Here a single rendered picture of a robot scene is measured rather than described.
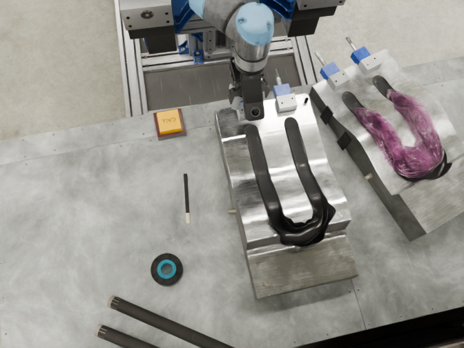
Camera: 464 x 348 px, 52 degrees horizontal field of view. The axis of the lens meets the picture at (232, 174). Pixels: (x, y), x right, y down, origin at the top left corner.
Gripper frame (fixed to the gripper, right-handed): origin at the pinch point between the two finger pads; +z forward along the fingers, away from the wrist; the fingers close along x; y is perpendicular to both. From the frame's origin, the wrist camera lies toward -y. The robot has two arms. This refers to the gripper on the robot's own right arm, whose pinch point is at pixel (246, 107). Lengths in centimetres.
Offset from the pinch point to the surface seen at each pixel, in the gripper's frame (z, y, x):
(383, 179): 3.8, -25.7, -31.1
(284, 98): -0.5, 0.3, -10.4
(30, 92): 91, 72, 82
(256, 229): -2.3, -32.8, 5.5
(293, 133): 3.0, -8.7, -11.0
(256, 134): 2.8, -7.1, -1.1
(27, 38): 92, 102, 81
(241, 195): 1.0, -22.9, 6.7
